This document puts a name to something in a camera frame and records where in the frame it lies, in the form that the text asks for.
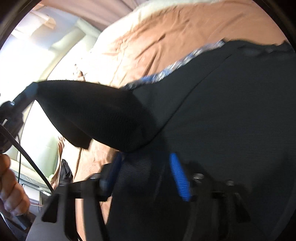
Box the black t-shirt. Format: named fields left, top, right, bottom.
left=37, top=41, right=295, bottom=240

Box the person left hand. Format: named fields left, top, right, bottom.
left=1, top=154, right=30, bottom=217

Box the black folded garment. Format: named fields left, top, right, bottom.
left=59, top=159, right=73, bottom=185

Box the cream padded headboard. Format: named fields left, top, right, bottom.
left=1, top=6, right=100, bottom=178

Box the orange-brown bed blanket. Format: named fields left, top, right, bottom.
left=49, top=0, right=290, bottom=241

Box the pink curtain left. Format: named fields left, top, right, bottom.
left=41, top=0, right=145, bottom=30

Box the cream duvet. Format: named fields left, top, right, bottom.
left=133, top=0, right=218, bottom=12

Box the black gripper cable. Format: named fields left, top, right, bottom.
left=0, top=123, right=55, bottom=195

